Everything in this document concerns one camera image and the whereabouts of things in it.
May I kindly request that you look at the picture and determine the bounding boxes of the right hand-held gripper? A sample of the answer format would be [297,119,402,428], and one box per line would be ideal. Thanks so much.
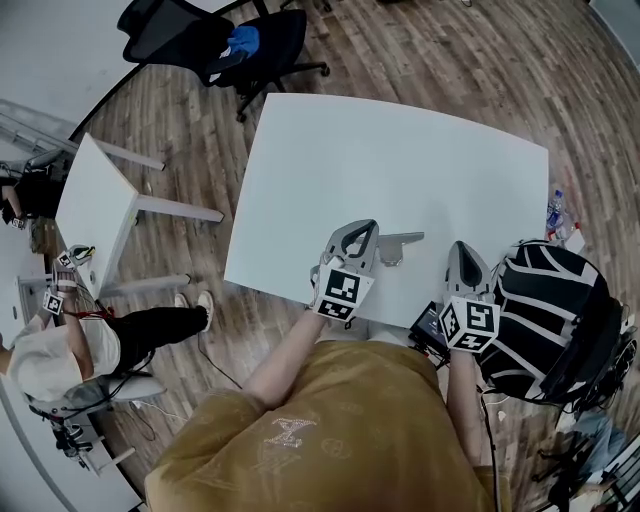
[438,240,502,354]

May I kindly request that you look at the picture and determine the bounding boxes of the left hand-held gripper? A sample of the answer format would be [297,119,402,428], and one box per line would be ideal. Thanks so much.
[309,218,382,322]

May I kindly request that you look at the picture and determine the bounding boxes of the person's left forearm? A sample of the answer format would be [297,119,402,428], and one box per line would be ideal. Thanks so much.
[243,307,331,411]

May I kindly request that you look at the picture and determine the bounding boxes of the person's right forearm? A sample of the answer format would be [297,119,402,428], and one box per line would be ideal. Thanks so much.
[444,347,489,466]

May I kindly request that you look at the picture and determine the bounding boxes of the small black screen device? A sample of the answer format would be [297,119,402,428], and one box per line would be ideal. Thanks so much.
[409,300,451,352]

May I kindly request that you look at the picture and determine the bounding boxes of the person's light grey trousers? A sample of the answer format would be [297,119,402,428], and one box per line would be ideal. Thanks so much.
[357,319,416,351]

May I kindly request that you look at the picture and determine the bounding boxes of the clear plastic water bottle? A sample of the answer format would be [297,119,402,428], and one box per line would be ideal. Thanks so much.
[545,188,567,231]

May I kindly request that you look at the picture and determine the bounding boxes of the person's mustard shirt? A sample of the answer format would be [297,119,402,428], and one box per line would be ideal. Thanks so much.
[144,339,511,512]

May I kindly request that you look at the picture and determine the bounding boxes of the blue cloth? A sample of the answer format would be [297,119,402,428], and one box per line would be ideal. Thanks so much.
[227,24,262,56]

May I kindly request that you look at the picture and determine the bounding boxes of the white metal rack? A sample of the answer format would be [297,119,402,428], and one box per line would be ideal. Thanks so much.
[589,439,640,512]

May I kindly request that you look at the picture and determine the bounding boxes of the red fire extinguisher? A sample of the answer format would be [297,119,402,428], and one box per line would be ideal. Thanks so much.
[74,305,117,322]

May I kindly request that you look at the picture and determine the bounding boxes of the small white side table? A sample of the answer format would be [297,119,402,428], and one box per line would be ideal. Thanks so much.
[54,132,225,301]

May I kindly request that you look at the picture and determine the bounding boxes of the grey metal ladder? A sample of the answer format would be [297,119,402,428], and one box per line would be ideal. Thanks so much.
[0,99,76,161]

